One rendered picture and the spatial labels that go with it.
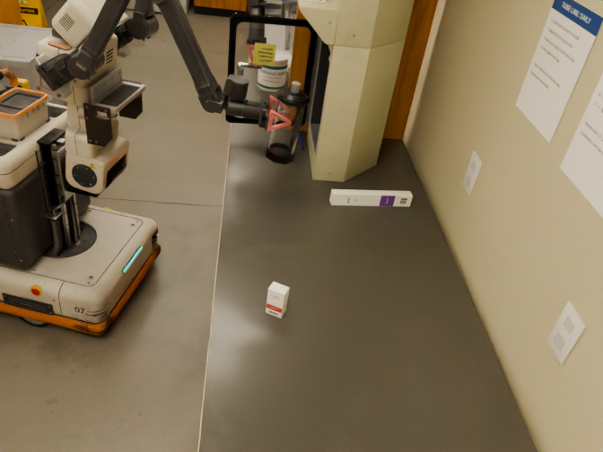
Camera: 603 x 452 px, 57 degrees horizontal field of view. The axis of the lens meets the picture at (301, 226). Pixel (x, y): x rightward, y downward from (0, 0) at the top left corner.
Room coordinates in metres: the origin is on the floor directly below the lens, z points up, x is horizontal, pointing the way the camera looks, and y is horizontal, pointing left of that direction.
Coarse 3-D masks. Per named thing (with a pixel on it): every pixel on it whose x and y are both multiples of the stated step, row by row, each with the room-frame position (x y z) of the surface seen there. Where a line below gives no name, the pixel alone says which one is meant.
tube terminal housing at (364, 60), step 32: (352, 0) 1.66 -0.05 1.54; (384, 0) 1.70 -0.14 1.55; (352, 32) 1.67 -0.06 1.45; (384, 32) 1.72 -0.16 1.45; (352, 64) 1.67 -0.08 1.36; (384, 64) 1.76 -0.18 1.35; (352, 96) 1.67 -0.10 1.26; (384, 96) 1.79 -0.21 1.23; (320, 128) 1.66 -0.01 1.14; (352, 128) 1.67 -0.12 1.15; (384, 128) 1.83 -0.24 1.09; (320, 160) 1.66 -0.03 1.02; (352, 160) 1.70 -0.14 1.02
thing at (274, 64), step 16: (272, 16) 1.93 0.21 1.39; (240, 32) 1.90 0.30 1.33; (256, 32) 1.91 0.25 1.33; (272, 32) 1.92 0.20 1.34; (288, 32) 1.94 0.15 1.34; (304, 32) 1.95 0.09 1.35; (240, 48) 1.90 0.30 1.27; (256, 48) 1.91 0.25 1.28; (272, 48) 1.93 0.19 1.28; (288, 48) 1.94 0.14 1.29; (304, 48) 1.95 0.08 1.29; (240, 64) 1.90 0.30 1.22; (256, 64) 1.91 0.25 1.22; (272, 64) 1.93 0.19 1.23; (288, 64) 1.94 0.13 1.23; (304, 64) 1.95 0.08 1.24; (256, 80) 1.91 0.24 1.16; (272, 80) 1.93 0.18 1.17; (288, 80) 1.94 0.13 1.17; (304, 80) 1.96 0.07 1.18; (256, 96) 1.92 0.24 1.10
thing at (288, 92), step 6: (294, 84) 1.66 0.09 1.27; (300, 84) 1.67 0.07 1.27; (282, 90) 1.67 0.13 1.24; (288, 90) 1.67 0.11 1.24; (294, 90) 1.66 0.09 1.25; (300, 90) 1.70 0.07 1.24; (288, 96) 1.64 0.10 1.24; (294, 96) 1.64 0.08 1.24; (300, 96) 1.65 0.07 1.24; (306, 96) 1.67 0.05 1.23
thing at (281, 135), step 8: (280, 96) 1.64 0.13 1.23; (280, 104) 1.64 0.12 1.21; (280, 112) 1.64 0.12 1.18; (288, 112) 1.63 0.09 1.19; (296, 112) 1.63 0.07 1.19; (280, 120) 1.63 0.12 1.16; (296, 120) 1.64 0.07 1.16; (280, 128) 1.63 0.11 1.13; (288, 128) 1.63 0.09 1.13; (296, 128) 1.64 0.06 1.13; (272, 136) 1.64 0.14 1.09; (280, 136) 1.63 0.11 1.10; (288, 136) 1.63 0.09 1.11; (296, 136) 1.65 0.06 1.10; (272, 144) 1.64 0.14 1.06; (280, 144) 1.63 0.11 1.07; (288, 144) 1.63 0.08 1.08; (280, 152) 1.62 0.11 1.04; (288, 152) 1.63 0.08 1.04
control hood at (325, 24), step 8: (304, 0) 1.72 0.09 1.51; (328, 0) 1.76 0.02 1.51; (304, 8) 1.64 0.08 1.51; (312, 8) 1.65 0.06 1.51; (320, 8) 1.66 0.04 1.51; (328, 8) 1.67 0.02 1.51; (336, 8) 1.68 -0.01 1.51; (304, 16) 1.65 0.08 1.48; (312, 16) 1.65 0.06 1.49; (320, 16) 1.65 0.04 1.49; (328, 16) 1.66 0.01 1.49; (336, 16) 1.66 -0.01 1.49; (312, 24) 1.65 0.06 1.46; (320, 24) 1.65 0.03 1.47; (328, 24) 1.66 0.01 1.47; (336, 24) 1.66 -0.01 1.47; (320, 32) 1.65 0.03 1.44; (328, 32) 1.66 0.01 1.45; (328, 40) 1.66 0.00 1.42
